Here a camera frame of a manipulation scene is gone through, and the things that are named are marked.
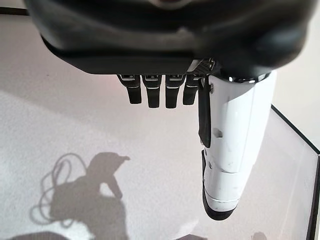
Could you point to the black white robot left hand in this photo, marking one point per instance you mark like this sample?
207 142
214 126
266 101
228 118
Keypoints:
162 32

